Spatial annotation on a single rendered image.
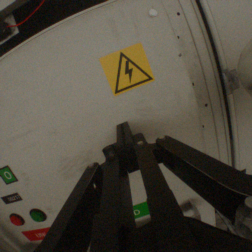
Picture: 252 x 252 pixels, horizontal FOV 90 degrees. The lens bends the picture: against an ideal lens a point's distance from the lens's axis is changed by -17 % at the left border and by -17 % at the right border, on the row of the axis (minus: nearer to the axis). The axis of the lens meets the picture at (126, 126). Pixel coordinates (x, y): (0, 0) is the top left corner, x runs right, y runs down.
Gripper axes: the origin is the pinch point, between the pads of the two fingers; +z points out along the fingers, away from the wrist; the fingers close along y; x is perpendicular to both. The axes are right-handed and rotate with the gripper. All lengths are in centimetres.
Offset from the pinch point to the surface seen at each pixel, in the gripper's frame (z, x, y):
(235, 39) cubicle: 15.4, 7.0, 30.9
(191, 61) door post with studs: 17.4, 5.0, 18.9
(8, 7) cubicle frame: 18.2, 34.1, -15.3
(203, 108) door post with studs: 17.4, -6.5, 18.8
